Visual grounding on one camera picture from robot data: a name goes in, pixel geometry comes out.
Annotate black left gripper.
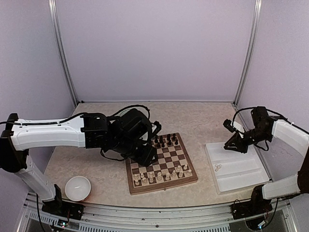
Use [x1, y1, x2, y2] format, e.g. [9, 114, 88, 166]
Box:
[111, 137, 159, 168]

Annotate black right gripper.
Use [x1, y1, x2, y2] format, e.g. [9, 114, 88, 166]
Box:
[225, 127, 271, 154]

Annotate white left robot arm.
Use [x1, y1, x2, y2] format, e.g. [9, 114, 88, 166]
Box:
[0, 105, 162, 215]

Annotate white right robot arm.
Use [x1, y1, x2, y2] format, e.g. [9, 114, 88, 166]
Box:
[223, 106, 309, 215]

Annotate black chess pieces group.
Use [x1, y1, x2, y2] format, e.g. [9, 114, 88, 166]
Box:
[152, 133, 181, 148]

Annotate white pieces in tray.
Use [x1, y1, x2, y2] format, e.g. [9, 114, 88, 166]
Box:
[214, 164, 222, 172]

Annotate wooden chess board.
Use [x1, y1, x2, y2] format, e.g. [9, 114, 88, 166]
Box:
[126, 132, 198, 195]

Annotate green glass bowl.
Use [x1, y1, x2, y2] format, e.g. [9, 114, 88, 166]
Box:
[119, 109, 130, 116]

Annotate white plastic tray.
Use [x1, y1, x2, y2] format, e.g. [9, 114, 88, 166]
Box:
[205, 142, 270, 195]

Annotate white bowl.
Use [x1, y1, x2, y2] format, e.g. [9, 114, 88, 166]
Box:
[65, 176, 91, 202]

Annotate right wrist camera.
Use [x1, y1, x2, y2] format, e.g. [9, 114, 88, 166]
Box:
[223, 119, 245, 133]

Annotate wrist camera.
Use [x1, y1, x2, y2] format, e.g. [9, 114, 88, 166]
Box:
[223, 119, 245, 133]
[145, 121, 162, 142]

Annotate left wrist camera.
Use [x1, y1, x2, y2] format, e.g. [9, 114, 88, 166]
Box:
[145, 121, 162, 142]

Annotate back aluminium frame rail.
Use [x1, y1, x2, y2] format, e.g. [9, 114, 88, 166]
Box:
[78, 100, 234, 104]

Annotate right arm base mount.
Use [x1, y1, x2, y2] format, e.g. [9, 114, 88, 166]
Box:
[230, 200, 273, 220]

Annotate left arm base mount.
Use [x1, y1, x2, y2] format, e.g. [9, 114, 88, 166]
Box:
[42, 202, 84, 220]

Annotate front aluminium rail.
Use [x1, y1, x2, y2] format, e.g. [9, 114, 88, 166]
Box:
[16, 193, 297, 232]

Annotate right aluminium frame post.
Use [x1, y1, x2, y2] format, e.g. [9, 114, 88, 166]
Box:
[233, 0, 263, 107]

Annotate aluminium frame post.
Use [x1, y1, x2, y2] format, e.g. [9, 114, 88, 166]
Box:
[48, 0, 79, 107]
[233, 0, 263, 107]

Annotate left aluminium frame post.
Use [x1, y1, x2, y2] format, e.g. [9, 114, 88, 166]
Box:
[48, 0, 79, 107]

